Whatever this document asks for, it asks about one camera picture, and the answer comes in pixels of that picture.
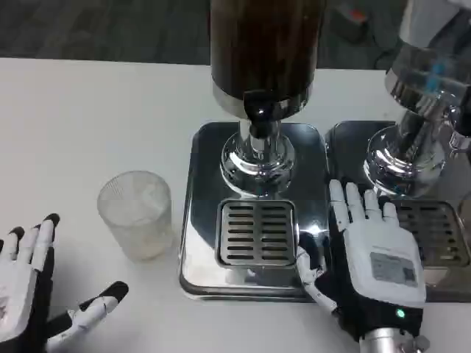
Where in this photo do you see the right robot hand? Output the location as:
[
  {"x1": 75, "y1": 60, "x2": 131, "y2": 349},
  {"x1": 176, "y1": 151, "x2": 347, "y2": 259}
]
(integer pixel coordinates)
[{"x1": 296, "y1": 179, "x2": 428, "y2": 343}]

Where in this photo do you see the steel drip grid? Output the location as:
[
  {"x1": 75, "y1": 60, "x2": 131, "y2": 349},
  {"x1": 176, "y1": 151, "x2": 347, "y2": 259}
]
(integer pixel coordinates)
[
  {"x1": 216, "y1": 198, "x2": 298, "y2": 266},
  {"x1": 378, "y1": 198, "x2": 470, "y2": 268}
]

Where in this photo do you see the dark box with red label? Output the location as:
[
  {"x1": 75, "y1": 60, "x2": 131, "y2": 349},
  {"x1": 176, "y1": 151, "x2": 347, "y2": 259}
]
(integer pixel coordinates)
[{"x1": 326, "y1": 4, "x2": 369, "y2": 43}]

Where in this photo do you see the chrome dispenser tap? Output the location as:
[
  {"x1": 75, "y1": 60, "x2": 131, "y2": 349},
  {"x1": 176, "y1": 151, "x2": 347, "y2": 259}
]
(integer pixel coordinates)
[{"x1": 448, "y1": 106, "x2": 471, "y2": 154}]

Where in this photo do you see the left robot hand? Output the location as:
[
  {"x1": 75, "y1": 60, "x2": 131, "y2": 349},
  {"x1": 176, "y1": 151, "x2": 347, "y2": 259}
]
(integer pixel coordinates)
[{"x1": 0, "y1": 212, "x2": 130, "y2": 353}]

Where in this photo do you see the drink dispenser with dark liquid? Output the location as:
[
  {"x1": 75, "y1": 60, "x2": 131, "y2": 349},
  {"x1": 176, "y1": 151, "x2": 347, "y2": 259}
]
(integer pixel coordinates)
[{"x1": 208, "y1": 0, "x2": 325, "y2": 196}]

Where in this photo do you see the steel base tray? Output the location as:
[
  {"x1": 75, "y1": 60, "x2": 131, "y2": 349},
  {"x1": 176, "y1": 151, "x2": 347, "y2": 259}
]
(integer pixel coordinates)
[
  {"x1": 325, "y1": 120, "x2": 471, "y2": 303},
  {"x1": 179, "y1": 121, "x2": 332, "y2": 303}
]

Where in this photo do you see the black dispenser tap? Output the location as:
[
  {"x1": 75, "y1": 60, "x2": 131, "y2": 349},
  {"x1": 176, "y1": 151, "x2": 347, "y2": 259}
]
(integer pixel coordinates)
[{"x1": 243, "y1": 90, "x2": 284, "y2": 139}]

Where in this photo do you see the drink dispenser with clear tank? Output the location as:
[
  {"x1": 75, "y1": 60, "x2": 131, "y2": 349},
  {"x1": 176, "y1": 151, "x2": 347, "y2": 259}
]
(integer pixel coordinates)
[{"x1": 362, "y1": 0, "x2": 471, "y2": 199}]

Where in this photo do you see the clear ribbed glass cup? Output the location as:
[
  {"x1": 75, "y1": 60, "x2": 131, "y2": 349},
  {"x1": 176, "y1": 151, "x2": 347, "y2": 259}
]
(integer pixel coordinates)
[{"x1": 96, "y1": 169, "x2": 174, "y2": 263}]

